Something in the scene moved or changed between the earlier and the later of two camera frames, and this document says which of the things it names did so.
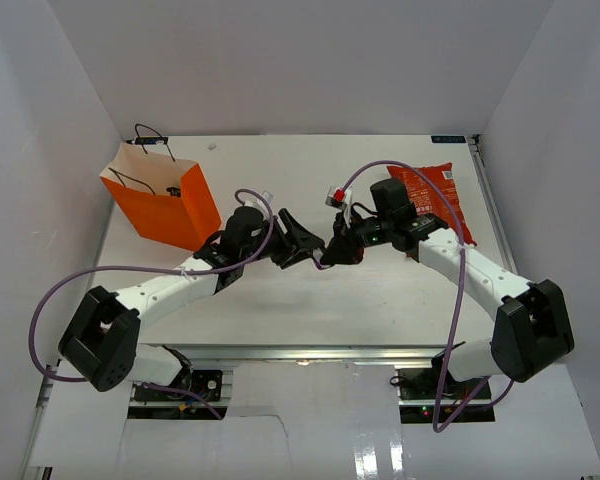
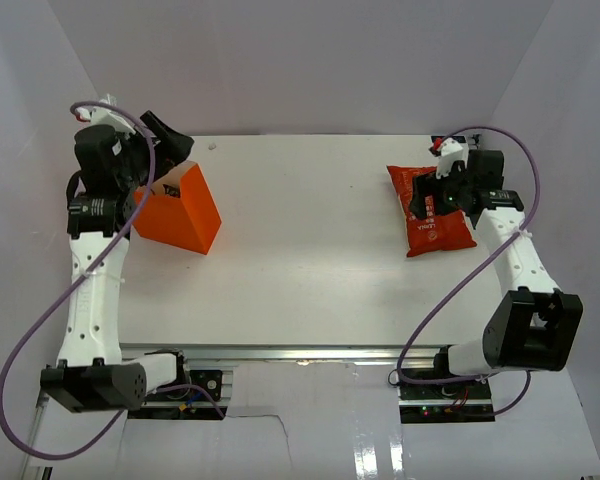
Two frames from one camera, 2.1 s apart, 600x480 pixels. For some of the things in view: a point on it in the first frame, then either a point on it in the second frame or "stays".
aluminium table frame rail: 305,353 stays
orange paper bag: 166,200 stays
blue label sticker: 449,139 stays
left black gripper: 298,234 → 173,147
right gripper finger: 340,253 → 422,186
